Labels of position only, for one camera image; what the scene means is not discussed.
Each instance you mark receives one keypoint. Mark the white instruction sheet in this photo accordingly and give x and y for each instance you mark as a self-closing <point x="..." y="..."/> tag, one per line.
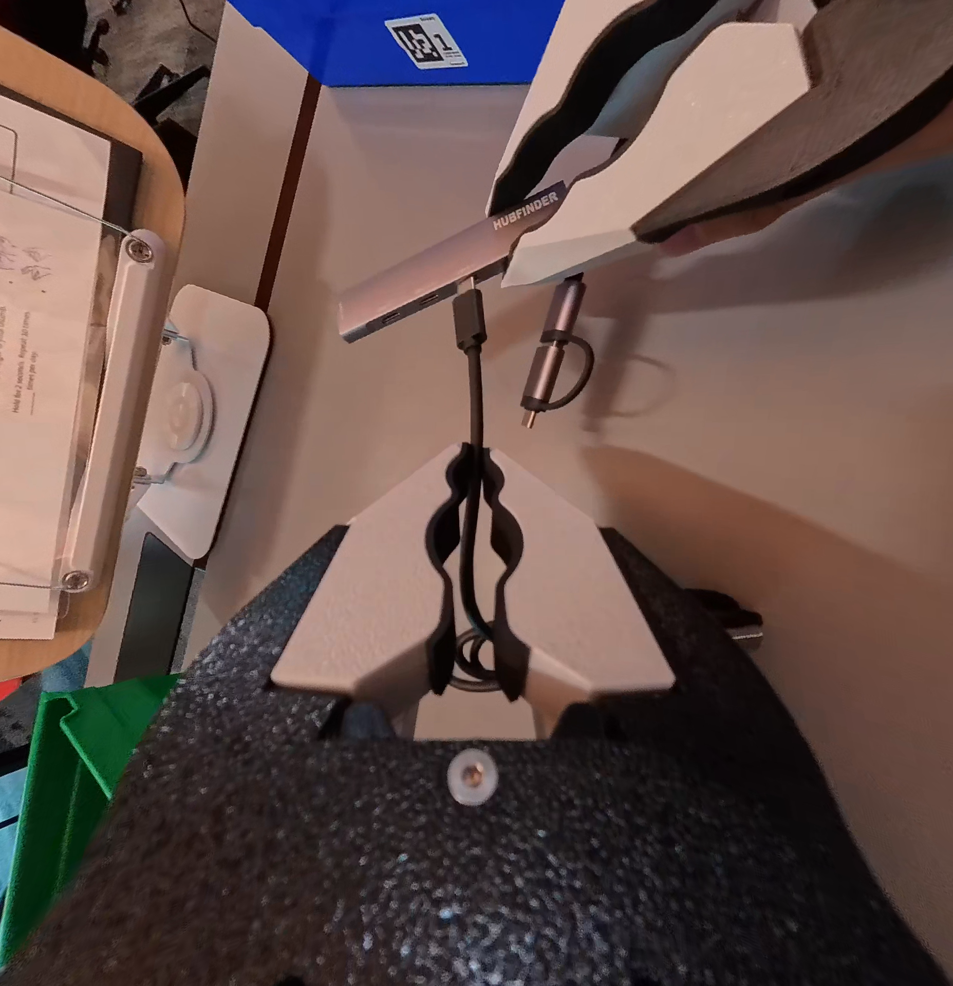
<point x="45" y="139"/>

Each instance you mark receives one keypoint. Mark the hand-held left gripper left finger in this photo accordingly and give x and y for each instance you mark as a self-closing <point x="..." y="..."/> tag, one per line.
<point x="361" y="608"/>

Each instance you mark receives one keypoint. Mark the grey USB hub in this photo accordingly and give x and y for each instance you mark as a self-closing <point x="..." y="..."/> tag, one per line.
<point x="414" y="285"/>

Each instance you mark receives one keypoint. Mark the black chair base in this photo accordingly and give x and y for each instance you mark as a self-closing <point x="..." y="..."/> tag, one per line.
<point x="152" y="85"/>

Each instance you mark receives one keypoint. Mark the green plastic bin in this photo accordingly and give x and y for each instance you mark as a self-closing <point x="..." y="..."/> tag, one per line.
<point x="60" y="770"/>

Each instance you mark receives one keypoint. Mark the white marker sticker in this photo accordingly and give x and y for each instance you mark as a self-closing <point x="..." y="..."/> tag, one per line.
<point x="426" y="42"/>

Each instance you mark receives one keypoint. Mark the wooden document stand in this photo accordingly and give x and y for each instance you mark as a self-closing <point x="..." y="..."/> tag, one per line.
<point x="156" y="154"/>

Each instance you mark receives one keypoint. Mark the grey framed dark panel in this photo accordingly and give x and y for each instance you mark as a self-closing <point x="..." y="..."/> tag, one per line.
<point x="164" y="601"/>

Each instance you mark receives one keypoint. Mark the blue plastic bin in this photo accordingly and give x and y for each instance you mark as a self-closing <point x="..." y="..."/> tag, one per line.
<point x="330" y="46"/>

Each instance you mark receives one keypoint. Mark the person's right hand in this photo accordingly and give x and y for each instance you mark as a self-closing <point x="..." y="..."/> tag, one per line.
<point x="831" y="204"/>

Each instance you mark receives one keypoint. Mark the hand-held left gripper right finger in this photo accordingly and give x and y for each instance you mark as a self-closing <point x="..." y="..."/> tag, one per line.
<point x="592" y="608"/>

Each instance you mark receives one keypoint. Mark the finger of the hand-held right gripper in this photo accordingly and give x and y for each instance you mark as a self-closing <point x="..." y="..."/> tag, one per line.
<point x="676" y="154"/>
<point x="545" y="77"/>

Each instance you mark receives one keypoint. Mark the blue header exercise sheet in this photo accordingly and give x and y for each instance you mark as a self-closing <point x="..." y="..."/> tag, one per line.
<point x="29" y="347"/>

